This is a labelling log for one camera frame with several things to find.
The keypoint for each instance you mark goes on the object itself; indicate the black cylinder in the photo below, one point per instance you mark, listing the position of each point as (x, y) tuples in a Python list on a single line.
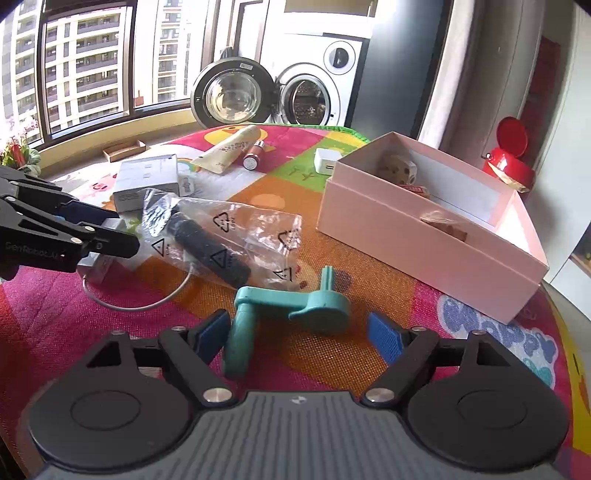
[(207, 249)]

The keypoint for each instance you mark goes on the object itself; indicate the small white packet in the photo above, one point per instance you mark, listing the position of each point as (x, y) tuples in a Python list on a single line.
[(187, 185)]

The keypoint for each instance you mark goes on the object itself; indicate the flat cardboard tray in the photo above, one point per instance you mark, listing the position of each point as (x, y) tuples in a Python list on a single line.
[(123, 150)]

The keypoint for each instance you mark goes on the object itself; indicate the beige wooden figure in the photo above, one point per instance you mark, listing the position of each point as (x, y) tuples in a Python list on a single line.
[(395, 168)]

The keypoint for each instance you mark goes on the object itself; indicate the brown item in clear wrap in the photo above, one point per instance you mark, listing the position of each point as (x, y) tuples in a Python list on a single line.
[(448, 227)]

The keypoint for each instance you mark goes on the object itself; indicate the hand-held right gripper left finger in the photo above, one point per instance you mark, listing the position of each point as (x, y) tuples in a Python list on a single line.
[(213, 336)]

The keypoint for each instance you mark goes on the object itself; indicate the colourful printed mat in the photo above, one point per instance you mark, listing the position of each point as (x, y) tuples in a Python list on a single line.
[(323, 286)]

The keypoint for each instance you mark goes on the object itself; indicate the white and grey carton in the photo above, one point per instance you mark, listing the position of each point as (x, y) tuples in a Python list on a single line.
[(147, 177)]

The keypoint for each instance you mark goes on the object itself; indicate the clear plastic bag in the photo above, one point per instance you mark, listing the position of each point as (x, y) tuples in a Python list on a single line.
[(221, 230)]

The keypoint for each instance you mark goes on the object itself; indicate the white dryer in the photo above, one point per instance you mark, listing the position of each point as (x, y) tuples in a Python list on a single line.
[(300, 46)]

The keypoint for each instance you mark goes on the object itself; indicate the potted flowers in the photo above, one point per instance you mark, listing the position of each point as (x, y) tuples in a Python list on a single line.
[(16, 152)]

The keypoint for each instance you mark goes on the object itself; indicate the silver washing machine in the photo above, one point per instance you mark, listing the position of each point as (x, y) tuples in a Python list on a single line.
[(309, 99)]

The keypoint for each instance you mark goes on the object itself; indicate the pink cardboard box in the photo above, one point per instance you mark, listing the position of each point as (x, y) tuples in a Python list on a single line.
[(415, 240)]

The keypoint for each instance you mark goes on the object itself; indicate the copper coloured small bottle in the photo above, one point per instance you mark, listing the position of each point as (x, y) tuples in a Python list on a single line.
[(254, 157)]

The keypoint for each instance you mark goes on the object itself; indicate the small red box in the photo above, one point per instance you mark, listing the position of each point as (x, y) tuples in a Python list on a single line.
[(413, 190)]

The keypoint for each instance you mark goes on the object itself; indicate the dark grey door panel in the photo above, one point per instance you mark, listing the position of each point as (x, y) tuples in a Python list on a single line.
[(397, 69)]

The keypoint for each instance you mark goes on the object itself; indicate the white charger block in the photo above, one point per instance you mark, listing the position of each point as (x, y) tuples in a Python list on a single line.
[(327, 161)]

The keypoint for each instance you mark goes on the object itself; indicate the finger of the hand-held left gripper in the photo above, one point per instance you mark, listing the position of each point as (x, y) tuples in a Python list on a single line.
[(115, 244), (87, 213)]

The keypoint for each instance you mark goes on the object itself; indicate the cream squeeze tube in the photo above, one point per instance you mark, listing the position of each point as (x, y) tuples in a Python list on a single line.
[(226, 150)]

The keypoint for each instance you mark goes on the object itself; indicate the round washing machine door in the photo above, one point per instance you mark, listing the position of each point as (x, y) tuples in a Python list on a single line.
[(231, 94)]

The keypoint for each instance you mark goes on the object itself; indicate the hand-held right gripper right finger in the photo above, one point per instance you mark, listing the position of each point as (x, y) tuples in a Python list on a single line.
[(385, 339)]

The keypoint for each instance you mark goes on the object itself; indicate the dark window frame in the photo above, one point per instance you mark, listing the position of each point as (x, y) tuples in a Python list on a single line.
[(130, 55)]

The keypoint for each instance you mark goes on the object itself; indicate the red trash bin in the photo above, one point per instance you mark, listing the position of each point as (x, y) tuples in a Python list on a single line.
[(508, 167)]

